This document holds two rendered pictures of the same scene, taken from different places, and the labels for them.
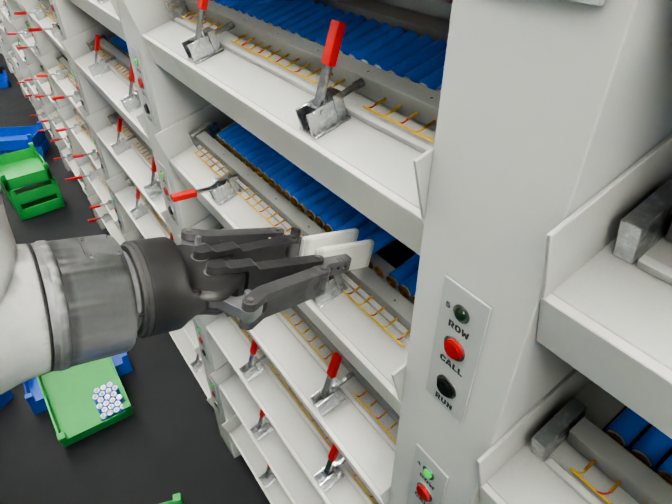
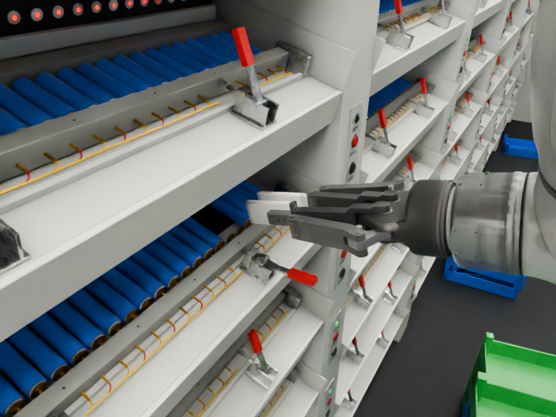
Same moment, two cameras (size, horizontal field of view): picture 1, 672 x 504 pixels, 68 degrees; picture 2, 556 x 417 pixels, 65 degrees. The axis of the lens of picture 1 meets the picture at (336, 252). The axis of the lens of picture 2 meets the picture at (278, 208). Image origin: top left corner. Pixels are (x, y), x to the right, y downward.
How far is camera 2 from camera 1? 70 cm
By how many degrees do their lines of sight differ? 87
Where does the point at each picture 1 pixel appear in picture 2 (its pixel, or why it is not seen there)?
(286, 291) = (365, 186)
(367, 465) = (303, 335)
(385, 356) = not seen: hidden behind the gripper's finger
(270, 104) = (212, 150)
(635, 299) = not seen: hidden behind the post
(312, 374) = (237, 398)
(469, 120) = (357, 21)
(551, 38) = not seen: outside the picture
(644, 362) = (385, 66)
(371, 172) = (309, 102)
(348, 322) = (285, 253)
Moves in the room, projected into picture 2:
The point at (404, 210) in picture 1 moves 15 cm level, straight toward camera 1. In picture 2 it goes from (335, 98) to (444, 89)
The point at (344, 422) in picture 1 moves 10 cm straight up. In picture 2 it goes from (276, 357) to (276, 311)
